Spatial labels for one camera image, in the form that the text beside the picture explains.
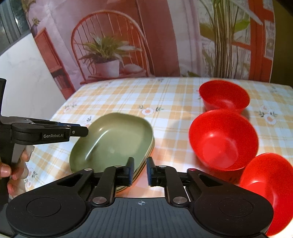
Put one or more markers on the red bowl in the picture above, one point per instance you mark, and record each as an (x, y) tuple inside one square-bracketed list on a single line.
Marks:
[(220, 94), (270, 175), (224, 142)]

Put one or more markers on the green plate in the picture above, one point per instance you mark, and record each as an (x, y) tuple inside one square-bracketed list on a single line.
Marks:
[(137, 148), (97, 149)]

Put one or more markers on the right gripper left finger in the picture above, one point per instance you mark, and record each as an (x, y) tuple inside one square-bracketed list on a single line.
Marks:
[(103, 194)]

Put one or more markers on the person's left hand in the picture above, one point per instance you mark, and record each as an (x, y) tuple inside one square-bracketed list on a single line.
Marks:
[(18, 173)]

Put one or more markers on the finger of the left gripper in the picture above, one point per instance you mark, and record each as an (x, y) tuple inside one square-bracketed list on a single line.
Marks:
[(60, 124), (78, 131)]

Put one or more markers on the checkered floral tablecloth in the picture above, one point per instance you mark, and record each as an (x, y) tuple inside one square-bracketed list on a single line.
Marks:
[(170, 105)]

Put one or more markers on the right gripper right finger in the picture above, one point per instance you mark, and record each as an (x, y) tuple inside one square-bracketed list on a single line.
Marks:
[(172, 181)]

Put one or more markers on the printed room backdrop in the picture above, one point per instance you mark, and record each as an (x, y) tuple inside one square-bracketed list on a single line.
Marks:
[(86, 41)]

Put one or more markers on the window frame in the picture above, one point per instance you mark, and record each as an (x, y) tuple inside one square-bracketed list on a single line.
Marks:
[(13, 24)]

